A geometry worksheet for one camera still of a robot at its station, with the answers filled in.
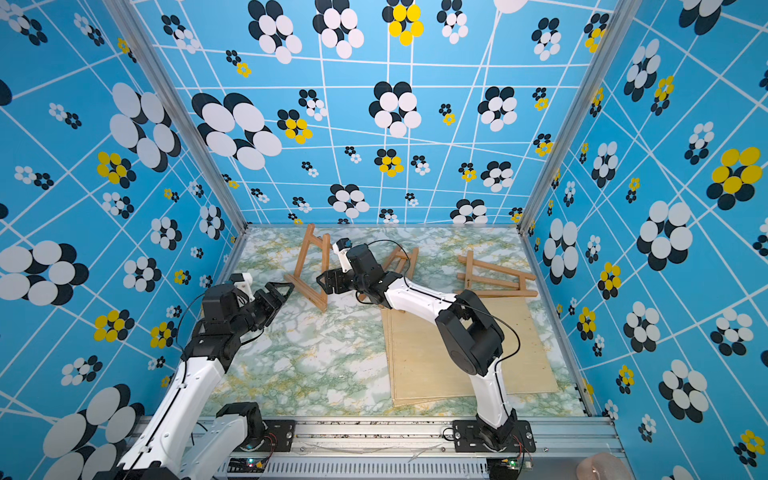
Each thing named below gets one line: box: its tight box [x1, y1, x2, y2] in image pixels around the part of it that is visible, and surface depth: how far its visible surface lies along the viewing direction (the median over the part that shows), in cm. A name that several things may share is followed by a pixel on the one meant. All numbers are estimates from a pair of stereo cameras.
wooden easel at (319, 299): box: [284, 223, 331, 313], surface depth 95 cm
